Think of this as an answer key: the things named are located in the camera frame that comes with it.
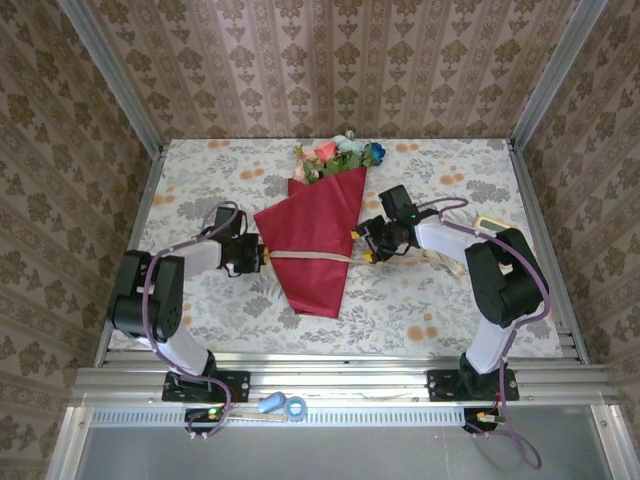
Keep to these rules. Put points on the cream printed ribbon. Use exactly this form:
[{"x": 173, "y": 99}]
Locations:
[{"x": 310, "y": 255}]

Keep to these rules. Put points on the red wrapping paper sheet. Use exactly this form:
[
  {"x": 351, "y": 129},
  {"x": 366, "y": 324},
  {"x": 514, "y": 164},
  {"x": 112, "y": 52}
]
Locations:
[{"x": 315, "y": 225}]

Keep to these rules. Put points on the peach fake flower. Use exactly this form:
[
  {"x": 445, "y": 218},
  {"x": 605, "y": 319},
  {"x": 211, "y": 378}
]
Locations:
[{"x": 300, "y": 172}]

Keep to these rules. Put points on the pale teal fake flower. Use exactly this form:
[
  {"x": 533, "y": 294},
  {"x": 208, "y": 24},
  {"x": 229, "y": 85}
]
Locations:
[{"x": 350, "y": 145}]

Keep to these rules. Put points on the coral fake flower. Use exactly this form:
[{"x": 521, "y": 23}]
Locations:
[{"x": 326, "y": 150}]

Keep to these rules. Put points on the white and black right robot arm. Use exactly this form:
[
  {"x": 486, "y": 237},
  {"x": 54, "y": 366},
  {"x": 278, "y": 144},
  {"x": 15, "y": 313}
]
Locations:
[{"x": 505, "y": 280}]

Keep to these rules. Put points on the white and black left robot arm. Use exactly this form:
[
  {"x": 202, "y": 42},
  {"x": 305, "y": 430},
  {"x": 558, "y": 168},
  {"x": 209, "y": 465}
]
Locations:
[{"x": 200, "y": 257}]

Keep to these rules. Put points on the floral table cover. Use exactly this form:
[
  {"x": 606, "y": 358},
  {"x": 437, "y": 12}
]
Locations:
[{"x": 400, "y": 320}]

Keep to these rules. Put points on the yellow calculator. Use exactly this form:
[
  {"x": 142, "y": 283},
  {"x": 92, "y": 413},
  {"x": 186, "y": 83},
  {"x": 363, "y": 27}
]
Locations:
[{"x": 492, "y": 223}]

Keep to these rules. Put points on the blue cylinder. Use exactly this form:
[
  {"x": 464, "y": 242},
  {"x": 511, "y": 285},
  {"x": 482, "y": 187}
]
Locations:
[{"x": 272, "y": 401}]

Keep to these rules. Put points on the blue tape roll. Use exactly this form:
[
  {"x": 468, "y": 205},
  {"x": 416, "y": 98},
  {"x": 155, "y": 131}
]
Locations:
[{"x": 287, "y": 409}]

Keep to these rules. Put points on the black controller box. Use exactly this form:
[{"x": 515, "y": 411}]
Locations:
[
  {"x": 205, "y": 414},
  {"x": 480, "y": 416}
]

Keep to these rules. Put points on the grey metal panel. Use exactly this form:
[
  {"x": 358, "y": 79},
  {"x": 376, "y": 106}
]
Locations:
[{"x": 350, "y": 455}]

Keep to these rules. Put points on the aluminium frame rail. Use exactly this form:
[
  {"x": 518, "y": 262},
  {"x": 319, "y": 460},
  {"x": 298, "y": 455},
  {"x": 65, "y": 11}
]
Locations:
[{"x": 350, "y": 380}]

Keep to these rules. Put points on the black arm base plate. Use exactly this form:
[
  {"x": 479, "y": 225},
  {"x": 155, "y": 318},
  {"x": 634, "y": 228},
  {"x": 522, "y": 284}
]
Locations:
[
  {"x": 440, "y": 387},
  {"x": 240, "y": 387}
]

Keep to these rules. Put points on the aluminium frame post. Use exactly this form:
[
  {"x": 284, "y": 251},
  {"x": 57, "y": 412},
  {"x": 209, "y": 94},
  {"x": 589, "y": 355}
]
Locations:
[
  {"x": 111, "y": 70},
  {"x": 557, "y": 70}
]

